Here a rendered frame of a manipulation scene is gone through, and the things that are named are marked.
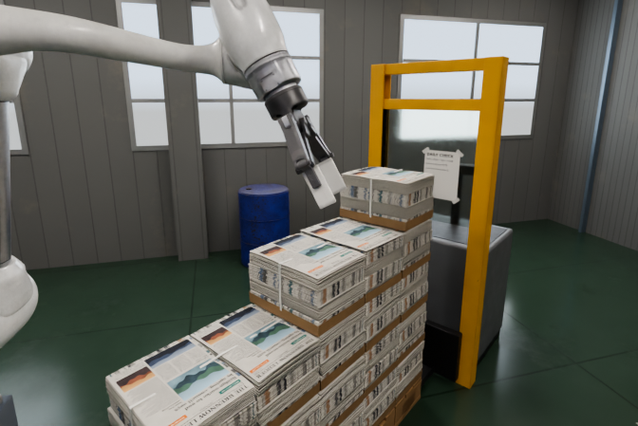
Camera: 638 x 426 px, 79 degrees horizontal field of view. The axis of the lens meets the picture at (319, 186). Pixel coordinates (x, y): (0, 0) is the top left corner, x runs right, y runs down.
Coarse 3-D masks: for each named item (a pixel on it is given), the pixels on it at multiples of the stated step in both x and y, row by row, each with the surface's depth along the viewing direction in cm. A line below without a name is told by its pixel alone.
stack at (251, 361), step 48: (192, 336) 138; (240, 336) 137; (288, 336) 137; (336, 336) 145; (144, 384) 114; (192, 384) 114; (240, 384) 114; (288, 384) 128; (336, 384) 149; (384, 384) 181
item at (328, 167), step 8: (328, 160) 77; (320, 168) 78; (328, 168) 77; (336, 168) 77; (328, 176) 78; (336, 176) 77; (328, 184) 78; (336, 184) 77; (344, 184) 77; (336, 192) 78
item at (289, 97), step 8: (288, 88) 67; (296, 88) 68; (272, 96) 67; (280, 96) 67; (288, 96) 67; (296, 96) 67; (304, 96) 69; (272, 104) 67; (280, 104) 67; (288, 104) 67; (296, 104) 67; (304, 104) 69; (272, 112) 68; (280, 112) 67; (288, 112) 67; (296, 112) 69; (296, 120) 67
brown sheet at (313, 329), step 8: (256, 296) 155; (256, 304) 156; (264, 304) 153; (272, 304) 149; (352, 304) 149; (360, 304) 153; (272, 312) 150; (280, 312) 147; (288, 312) 144; (344, 312) 145; (352, 312) 150; (288, 320) 145; (296, 320) 141; (304, 320) 138; (328, 320) 138; (336, 320) 142; (304, 328) 139; (312, 328) 136; (320, 328) 135; (328, 328) 139
